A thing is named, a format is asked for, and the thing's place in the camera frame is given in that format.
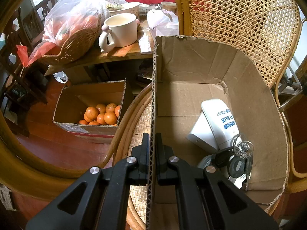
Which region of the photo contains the white packet with blue print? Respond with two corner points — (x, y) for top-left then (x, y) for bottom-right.
(201, 99), (240, 150)

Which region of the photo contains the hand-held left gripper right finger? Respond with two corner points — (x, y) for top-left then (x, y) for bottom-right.
(155, 132), (280, 230)

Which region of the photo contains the cardboard box with oranges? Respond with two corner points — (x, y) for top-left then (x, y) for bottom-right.
(52, 77), (127, 144)

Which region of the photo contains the rattan cane chair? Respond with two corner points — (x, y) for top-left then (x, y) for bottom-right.
(0, 0), (307, 230)

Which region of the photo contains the woven wicker basket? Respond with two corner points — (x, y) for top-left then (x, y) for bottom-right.
(31, 17), (102, 65)

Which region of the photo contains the dark carved wooden chair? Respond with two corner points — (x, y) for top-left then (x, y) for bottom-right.
(0, 7), (48, 137)
(34, 0), (58, 44)

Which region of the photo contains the red plastic bag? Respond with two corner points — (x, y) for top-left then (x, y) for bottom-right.
(16, 42), (60, 67)

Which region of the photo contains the cream ceramic mug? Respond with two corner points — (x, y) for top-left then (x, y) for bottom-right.
(98, 13), (139, 53)

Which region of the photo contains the brown cardboard box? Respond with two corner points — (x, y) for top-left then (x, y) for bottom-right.
(145, 35), (289, 230)

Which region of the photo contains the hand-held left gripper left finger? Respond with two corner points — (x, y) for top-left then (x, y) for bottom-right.
(25, 132), (151, 230)

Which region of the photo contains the clear plastic bag of oranges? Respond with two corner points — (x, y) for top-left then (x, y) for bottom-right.
(43, 0), (127, 47)

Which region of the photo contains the clear snack jar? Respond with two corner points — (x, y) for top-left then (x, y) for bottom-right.
(161, 1), (177, 15)

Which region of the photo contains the wooden table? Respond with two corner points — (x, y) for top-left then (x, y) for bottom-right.
(44, 2), (179, 77)

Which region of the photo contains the bunch of keys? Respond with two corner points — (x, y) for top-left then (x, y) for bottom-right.
(215, 134), (254, 191)

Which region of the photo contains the pile of oranges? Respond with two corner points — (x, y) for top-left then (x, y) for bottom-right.
(79, 103), (121, 126)

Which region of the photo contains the small white plastic bag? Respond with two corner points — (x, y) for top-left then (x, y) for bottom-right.
(53, 71), (69, 84)

